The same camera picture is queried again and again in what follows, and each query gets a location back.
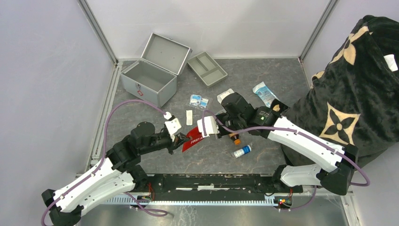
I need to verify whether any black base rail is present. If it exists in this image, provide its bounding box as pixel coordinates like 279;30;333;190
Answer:
132;174;303;201

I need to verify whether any white blue small bottle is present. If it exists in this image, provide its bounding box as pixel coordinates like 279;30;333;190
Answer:
233;145;252;158

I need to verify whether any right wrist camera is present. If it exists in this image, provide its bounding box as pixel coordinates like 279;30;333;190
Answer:
197;116;219;138

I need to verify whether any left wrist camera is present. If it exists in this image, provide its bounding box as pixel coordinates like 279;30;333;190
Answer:
164;112;182;141

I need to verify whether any red first aid pouch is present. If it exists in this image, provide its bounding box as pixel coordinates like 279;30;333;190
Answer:
182;127;204;153

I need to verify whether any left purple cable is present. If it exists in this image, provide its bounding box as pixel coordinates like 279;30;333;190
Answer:
40;99;170;226

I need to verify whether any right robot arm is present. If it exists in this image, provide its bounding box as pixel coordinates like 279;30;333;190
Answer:
211;92;359;195

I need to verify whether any grey divider tray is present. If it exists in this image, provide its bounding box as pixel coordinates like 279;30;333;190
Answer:
187;51;228;87

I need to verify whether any white gauze pad bag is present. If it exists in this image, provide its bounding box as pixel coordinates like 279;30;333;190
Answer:
217;89;234;104

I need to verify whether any brown medicine bottle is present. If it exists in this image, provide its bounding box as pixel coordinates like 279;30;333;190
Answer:
229;133;241;145

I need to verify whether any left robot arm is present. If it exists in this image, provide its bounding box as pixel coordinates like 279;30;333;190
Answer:
41;119;190;226

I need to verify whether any blue plasters bag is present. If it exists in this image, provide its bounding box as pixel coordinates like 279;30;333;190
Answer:
189;94;213;110

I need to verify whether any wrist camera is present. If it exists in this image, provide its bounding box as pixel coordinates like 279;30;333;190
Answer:
197;116;219;138
164;112;182;141

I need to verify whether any grey metal case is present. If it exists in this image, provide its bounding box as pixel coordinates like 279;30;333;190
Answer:
121;33;192;107

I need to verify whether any black floral blanket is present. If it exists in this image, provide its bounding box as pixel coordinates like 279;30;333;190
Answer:
282;15;399;167

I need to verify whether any white plaster strip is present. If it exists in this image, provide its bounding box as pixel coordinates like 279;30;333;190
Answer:
186;110;193;126

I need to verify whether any blue white gauze packet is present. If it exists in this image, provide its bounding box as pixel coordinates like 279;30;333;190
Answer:
252;82;278;108

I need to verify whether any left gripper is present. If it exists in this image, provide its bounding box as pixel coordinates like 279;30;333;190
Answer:
140;131;191;154

